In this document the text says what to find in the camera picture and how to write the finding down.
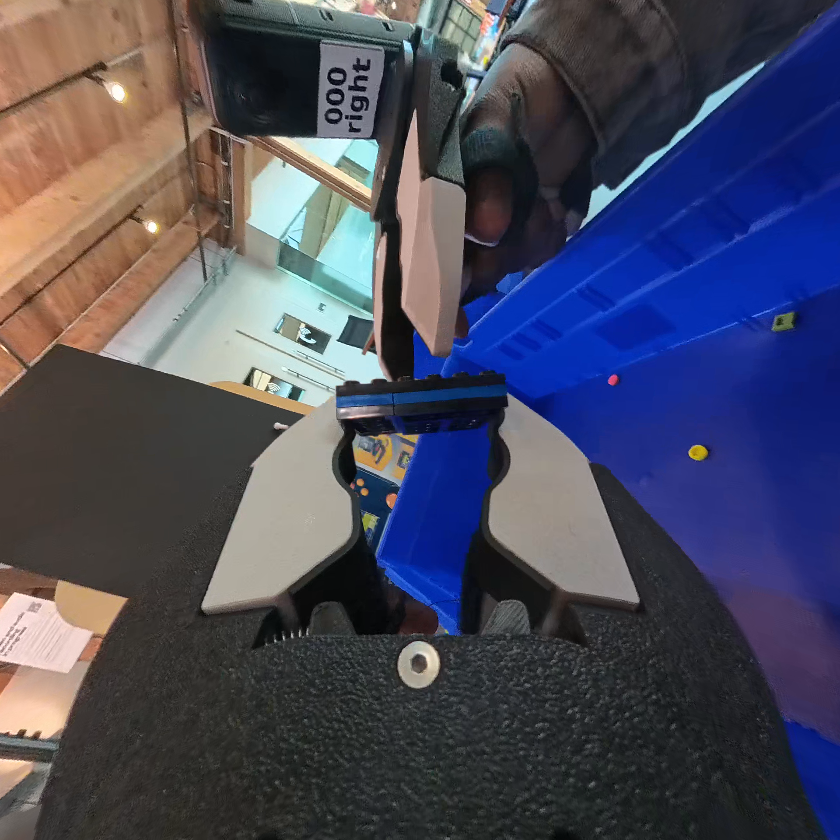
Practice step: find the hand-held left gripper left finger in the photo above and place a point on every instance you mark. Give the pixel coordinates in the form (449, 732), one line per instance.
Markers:
(289, 525)

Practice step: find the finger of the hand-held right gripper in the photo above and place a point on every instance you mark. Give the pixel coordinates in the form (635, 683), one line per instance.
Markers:
(433, 262)
(387, 302)

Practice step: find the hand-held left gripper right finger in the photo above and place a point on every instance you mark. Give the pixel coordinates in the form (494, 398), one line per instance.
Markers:
(558, 525)

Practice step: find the black plate with coloured studs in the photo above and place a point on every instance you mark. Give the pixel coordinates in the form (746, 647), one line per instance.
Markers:
(420, 400)

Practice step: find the person's right hand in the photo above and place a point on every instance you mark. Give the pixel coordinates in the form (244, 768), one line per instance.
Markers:
(531, 131)

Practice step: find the blue and yellow toy box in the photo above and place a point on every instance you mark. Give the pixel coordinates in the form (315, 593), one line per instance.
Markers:
(377, 459)

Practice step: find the small yellow round stud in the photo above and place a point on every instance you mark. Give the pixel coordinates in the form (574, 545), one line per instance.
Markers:
(697, 452)

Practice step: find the ceiling spotlight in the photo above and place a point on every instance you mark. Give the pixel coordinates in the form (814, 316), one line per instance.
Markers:
(149, 225)
(115, 90)

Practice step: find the blue plastic bin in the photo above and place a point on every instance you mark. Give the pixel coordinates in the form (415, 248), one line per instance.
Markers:
(722, 459)

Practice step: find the tall black panel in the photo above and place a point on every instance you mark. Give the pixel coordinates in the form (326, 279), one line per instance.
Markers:
(98, 459)

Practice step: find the white printed paper sheet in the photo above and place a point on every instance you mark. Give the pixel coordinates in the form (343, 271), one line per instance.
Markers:
(39, 633)

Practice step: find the small lime square brick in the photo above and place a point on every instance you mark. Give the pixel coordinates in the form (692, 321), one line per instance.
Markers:
(783, 321)

